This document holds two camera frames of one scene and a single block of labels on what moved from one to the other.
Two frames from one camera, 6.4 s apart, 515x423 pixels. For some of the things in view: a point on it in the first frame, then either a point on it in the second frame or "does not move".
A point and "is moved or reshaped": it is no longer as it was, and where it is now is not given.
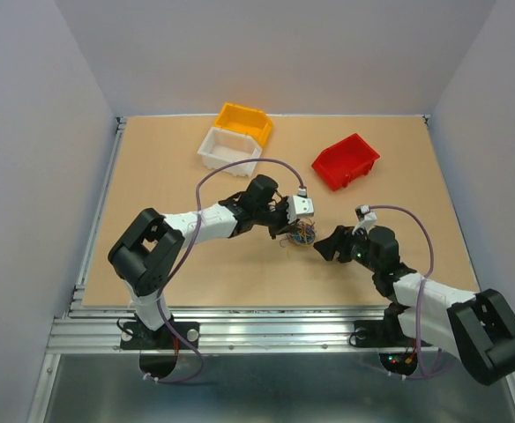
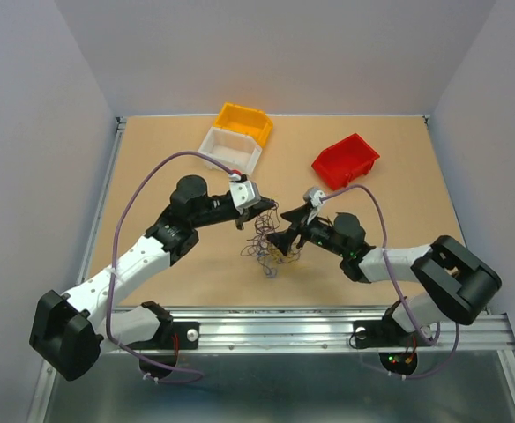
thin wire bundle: [302, 234] is moved or reshaped
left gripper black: [285, 226] → [251, 211]
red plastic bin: [351, 158] does not move
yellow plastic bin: [246, 120] does not move
